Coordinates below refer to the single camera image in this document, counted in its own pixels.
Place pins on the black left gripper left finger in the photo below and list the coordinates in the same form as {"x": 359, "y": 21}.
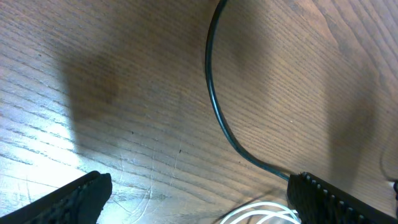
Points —
{"x": 80, "y": 201}

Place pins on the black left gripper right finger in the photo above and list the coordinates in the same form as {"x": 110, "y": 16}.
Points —
{"x": 318, "y": 202}

